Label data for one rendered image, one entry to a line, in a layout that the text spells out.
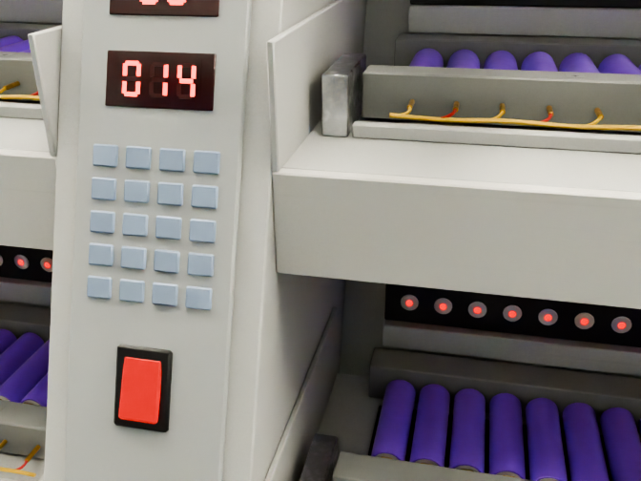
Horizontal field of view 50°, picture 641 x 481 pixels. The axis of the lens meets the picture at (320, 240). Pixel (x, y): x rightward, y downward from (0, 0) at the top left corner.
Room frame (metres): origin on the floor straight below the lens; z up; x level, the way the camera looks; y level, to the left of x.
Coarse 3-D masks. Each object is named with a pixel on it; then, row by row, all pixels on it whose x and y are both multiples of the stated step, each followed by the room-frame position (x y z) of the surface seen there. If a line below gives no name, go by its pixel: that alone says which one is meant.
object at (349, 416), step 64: (384, 320) 0.43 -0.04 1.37; (448, 320) 0.42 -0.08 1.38; (512, 320) 0.41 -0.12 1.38; (576, 320) 0.40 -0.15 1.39; (640, 320) 0.39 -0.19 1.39; (320, 384) 0.39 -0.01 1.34; (384, 384) 0.41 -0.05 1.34; (448, 384) 0.40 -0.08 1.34; (512, 384) 0.39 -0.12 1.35; (576, 384) 0.39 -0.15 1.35; (640, 384) 0.39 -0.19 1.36; (320, 448) 0.34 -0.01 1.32; (384, 448) 0.35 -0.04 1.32; (448, 448) 0.38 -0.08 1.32; (512, 448) 0.35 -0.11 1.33; (576, 448) 0.35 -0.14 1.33; (640, 448) 0.35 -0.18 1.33
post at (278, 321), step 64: (64, 0) 0.29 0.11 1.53; (256, 0) 0.27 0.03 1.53; (320, 0) 0.34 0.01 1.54; (64, 64) 0.29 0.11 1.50; (256, 64) 0.27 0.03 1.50; (64, 128) 0.29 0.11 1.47; (256, 128) 0.27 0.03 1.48; (64, 192) 0.29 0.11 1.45; (256, 192) 0.27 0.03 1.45; (64, 256) 0.29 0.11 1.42; (256, 256) 0.27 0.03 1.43; (64, 320) 0.29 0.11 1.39; (256, 320) 0.27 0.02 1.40; (320, 320) 0.39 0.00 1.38; (64, 384) 0.29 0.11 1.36; (256, 384) 0.27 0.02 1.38; (64, 448) 0.29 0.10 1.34; (256, 448) 0.28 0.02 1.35
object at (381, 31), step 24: (384, 0) 0.46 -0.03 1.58; (408, 0) 0.46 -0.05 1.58; (384, 24) 0.46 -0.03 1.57; (384, 48) 0.46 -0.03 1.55; (360, 288) 0.47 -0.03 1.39; (384, 288) 0.46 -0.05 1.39; (360, 312) 0.47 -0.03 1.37; (360, 336) 0.46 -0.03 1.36; (360, 360) 0.46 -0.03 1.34; (504, 360) 0.45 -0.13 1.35
